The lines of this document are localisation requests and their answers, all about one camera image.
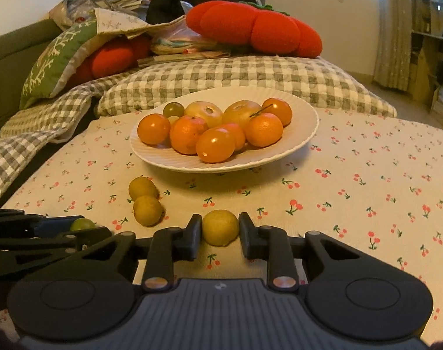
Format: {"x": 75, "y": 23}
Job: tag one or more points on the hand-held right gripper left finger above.
{"x": 194, "y": 237}

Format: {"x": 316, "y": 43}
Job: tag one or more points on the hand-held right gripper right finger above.
{"x": 245, "y": 235}

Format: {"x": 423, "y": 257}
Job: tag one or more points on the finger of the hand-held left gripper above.
{"x": 53, "y": 224}
{"x": 42, "y": 248}

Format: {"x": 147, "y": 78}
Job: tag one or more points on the pile of tangerines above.
{"x": 214, "y": 146}

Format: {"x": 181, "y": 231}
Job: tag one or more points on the white paper plate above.
{"x": 280, "y": 146}

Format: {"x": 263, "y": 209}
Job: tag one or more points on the pale green jujube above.
{"x": 172, "y": 119}

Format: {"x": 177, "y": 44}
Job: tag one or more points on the pale yellow round fruit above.
{"x": 203, "y": 111}
{"x": 239, "y": 111}

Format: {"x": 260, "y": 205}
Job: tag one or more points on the grey checked blanket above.
{"x": 31, "y": 131}

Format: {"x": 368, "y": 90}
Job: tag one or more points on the grey checked cushion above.
{"x": 243, "y": 76}

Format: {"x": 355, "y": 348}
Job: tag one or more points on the green white patterned pillow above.
{"x": 53, "y": 62}

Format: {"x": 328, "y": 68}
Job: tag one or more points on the red tomato-shaped cushion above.
{"x": 250, "y": 25}
{"x": 112, "y": 60}

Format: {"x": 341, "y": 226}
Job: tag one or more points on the green sofa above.
{"x": 10, "y": 54}

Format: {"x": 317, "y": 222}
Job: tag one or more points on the stack of books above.
{"x": 185, "y": 53}

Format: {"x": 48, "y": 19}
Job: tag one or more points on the clear plastic bag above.
{"x": 174, "y": 29}

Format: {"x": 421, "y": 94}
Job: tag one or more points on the pile of newspapers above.
{"x": 83, "y": 5}

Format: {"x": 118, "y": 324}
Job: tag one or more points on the wooden desk with shelves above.
{"x": 433, "y": 65}

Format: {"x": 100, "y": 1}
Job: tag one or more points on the beige floral curtain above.
{"x": 394, "y": 29}

